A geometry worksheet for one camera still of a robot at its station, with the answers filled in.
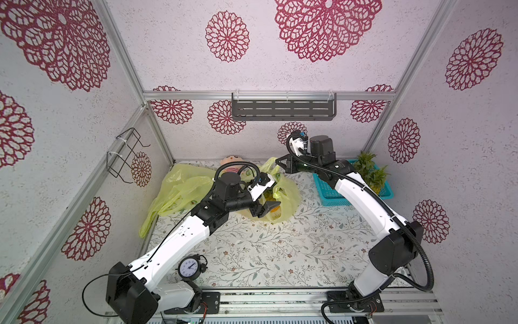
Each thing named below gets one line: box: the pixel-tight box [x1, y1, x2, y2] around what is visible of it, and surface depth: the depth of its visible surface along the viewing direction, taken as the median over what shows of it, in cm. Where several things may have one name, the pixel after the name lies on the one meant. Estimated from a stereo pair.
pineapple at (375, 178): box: [362, 164, 392, 196], surface depth 92 cm
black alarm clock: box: [174, 253, 208, 281], surface depth 81 cm
